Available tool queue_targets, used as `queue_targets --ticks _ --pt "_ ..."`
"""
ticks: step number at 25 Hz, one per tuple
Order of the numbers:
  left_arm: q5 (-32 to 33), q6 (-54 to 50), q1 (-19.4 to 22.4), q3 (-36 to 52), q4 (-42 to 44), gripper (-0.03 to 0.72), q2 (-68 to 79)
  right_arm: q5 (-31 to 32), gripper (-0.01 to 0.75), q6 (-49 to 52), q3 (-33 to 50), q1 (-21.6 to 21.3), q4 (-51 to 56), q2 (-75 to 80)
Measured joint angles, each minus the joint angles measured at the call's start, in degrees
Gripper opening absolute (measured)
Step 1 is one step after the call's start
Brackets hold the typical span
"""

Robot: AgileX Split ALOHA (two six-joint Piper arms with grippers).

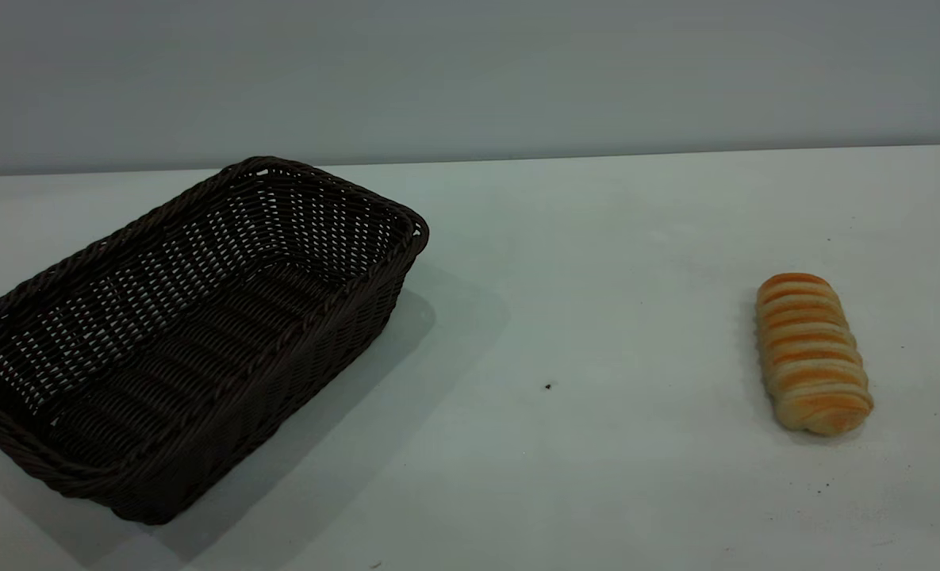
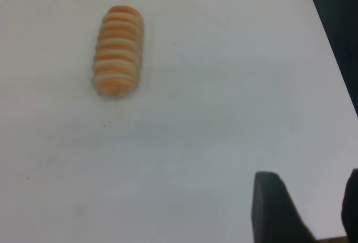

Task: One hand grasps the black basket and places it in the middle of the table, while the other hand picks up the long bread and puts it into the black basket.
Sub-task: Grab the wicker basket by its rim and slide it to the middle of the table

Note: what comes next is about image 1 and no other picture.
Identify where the black woven wicker basket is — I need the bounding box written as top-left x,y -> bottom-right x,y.
0,156 -> 430,526

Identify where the striped golden bread roll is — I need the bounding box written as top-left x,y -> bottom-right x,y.
756,273 -> 874,436

